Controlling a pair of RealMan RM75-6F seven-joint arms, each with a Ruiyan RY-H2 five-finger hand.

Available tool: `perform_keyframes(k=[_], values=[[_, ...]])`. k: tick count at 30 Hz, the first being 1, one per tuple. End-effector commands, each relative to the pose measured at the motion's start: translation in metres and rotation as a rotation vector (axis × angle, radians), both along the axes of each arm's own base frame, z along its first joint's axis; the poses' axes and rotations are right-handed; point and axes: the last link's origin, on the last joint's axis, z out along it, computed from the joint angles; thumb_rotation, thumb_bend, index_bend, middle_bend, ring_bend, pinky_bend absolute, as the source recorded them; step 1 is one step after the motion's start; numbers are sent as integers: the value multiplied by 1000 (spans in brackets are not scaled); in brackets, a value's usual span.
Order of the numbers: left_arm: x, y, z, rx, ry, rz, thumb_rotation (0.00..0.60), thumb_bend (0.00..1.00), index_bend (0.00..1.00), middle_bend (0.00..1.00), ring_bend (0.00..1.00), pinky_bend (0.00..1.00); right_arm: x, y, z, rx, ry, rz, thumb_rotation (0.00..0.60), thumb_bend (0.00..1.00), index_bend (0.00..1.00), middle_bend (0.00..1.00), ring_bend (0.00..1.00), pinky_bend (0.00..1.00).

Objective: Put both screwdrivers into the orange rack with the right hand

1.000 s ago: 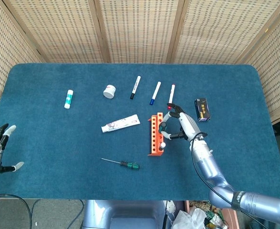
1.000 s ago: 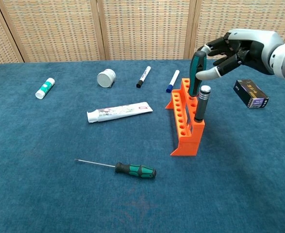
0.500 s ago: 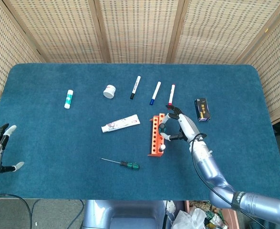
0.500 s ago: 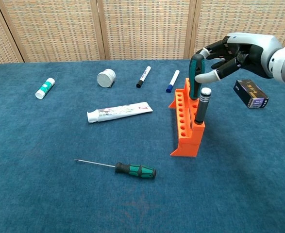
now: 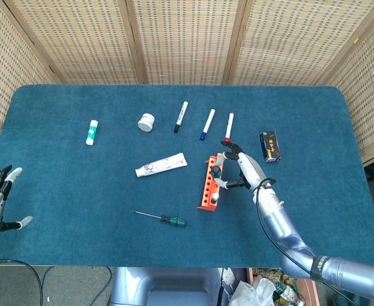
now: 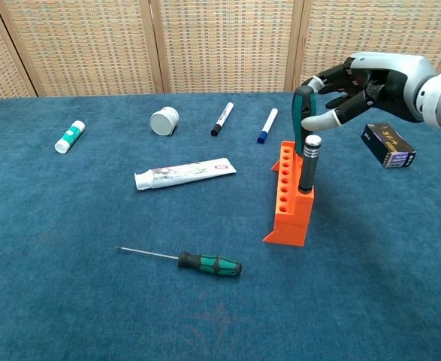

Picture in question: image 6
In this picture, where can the large green black screwdriver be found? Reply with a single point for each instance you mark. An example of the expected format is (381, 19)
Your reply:
(301, 124)

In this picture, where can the black silver precision screwdriver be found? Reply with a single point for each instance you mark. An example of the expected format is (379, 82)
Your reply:
(307, 169)

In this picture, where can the white green glue stick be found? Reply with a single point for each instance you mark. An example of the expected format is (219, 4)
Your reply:
(70, 136)

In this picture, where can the black cardboard box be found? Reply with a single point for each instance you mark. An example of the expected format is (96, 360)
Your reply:
(389, 144)

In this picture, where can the black capped white marker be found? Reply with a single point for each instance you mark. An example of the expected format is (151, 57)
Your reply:
(222, 119)

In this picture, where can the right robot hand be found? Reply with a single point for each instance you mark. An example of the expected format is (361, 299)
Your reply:
(393, 75)

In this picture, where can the blue felt table mat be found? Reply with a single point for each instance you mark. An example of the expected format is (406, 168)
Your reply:
(92, 210)

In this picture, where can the white toothpaste tube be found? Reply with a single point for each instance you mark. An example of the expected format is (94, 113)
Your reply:
(186, 173)

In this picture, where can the white round jar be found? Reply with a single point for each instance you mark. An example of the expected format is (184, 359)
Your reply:
(164, 121)

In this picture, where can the blue capped white marker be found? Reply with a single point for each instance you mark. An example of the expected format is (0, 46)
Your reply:
(267, 125)

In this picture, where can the woven wooden folding screen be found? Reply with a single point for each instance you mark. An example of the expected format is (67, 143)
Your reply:
(224, 45)

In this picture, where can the orange tool holder rack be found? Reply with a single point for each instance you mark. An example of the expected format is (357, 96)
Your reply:
(291, 225)

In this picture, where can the small green black screwdriver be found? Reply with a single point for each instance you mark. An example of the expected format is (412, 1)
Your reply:
(209, 263)

